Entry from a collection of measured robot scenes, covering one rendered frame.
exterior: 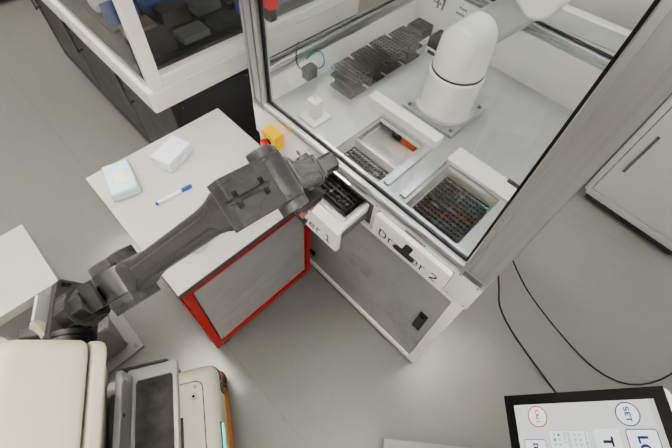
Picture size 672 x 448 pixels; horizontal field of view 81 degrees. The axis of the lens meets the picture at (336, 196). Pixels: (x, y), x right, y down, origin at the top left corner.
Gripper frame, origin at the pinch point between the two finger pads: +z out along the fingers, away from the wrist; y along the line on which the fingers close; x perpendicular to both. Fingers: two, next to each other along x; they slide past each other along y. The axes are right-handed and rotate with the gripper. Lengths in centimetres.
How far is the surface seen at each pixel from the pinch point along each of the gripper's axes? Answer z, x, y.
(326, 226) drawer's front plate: 3.7, -6.5, 2.6
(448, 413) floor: 96, -76, 13
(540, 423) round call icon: -6, -77, -2
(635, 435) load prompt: -19, -86, 4
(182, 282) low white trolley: 18.4, 16.0, -38.4
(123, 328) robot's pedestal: 92, 55, -70
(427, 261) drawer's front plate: 5.3, -35.2, 16.7
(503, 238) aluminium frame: -22, -47, 19
